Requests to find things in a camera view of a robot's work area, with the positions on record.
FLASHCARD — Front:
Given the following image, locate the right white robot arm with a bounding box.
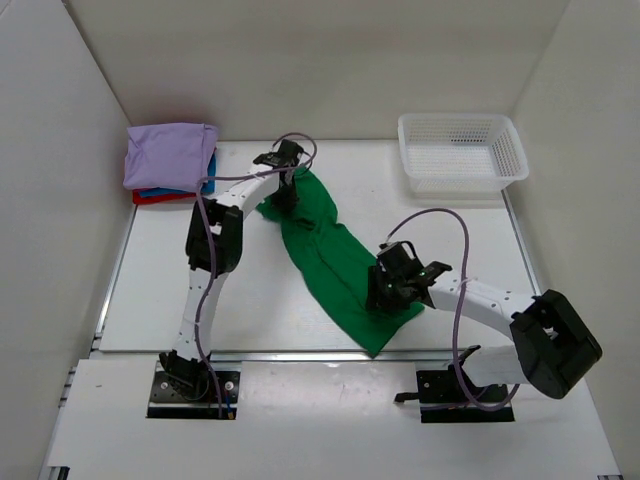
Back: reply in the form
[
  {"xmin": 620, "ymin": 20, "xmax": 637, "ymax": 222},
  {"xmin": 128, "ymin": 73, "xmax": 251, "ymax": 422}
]
[{"xmin": 366, "ymin": 241, "xmax": 603, "ymax": 401}]

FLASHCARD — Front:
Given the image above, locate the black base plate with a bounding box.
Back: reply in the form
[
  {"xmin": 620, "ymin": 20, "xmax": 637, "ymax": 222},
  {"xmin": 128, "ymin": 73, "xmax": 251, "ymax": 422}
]
[
  {"xmin": 146, "ymin": 362, "xmax": 241, "ymax": 421},
  {"xmin": 394, "ymin": 368, "xmax": 515, "ymax": 424}
]

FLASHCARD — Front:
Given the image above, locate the folded lilac t-shirt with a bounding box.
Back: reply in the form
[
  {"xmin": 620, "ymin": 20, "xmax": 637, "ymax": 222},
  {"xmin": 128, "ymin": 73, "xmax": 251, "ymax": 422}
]
[{"xmin": 123, "ymin": 122, "xmax": 219, "ymax": 192}]

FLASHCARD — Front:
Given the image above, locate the green t-shirt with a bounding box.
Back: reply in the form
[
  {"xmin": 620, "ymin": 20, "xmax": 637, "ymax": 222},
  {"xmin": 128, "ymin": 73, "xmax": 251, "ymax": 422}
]
[{"xmin": 257, "ymin": 173, "xmax": 424, "ymax": 357}]

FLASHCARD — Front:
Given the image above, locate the white plastic basket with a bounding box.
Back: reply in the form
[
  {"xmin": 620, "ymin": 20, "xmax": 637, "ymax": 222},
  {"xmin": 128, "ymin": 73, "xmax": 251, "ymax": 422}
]
[{"xmin": 397, "ymin": 113, "xmax": 529, "ymax": 196}]

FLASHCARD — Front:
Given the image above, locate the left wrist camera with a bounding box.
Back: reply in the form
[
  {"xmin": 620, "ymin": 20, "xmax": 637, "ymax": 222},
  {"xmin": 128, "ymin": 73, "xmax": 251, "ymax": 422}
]
[{"xmin": 253, "ymin": 139, "xmax": 305, "ymax": 169}]

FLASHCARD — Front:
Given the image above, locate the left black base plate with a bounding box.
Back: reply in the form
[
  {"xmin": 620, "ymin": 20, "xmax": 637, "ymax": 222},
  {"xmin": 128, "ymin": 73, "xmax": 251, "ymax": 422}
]
[{"xmin": 146, "ymin": 362, "xmax": 241, "ymax": 421}]

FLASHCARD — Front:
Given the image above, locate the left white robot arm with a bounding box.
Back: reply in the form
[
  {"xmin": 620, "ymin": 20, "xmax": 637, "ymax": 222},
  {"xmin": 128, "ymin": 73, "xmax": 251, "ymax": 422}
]
[{"xmin": 159, "ymin": 138, "xmax": 312, "ymax": 403}]

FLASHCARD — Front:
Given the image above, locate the folded red t-shirt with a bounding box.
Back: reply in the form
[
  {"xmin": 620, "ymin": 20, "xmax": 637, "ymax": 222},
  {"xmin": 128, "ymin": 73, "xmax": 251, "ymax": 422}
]
[{"xmin": 132, "ymin": 189, "xmax": 195, "ymax": 206}]

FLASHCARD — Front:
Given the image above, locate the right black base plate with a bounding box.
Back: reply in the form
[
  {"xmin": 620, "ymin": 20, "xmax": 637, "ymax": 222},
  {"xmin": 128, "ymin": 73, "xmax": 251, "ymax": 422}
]
[{"xmin": 394, "ymin": 368, "xmax": 515, "ymax": 424}]

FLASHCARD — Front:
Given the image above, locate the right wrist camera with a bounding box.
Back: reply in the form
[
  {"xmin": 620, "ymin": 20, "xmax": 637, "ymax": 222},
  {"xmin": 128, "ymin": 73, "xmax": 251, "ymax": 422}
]
[{"xmin": 377, "ymin": 240, "xmax": 420, "ymax": 274}]

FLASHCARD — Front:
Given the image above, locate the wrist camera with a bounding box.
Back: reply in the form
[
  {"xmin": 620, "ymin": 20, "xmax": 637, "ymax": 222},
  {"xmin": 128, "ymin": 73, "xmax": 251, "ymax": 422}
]
[
  {"xmin": 253, "ymin": 139, "xmax": 305, "ymax": 169},
  {"xmin": 377, "ymin": 240, "xmax": 420, "ymax": 274}
]

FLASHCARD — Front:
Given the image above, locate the folded blue t-shirt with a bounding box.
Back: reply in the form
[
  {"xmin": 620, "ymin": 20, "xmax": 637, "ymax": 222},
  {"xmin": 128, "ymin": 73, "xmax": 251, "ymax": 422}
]
[{"xmin": 150, "ymin": 150, "xmax": 216, "ymax": 195}]

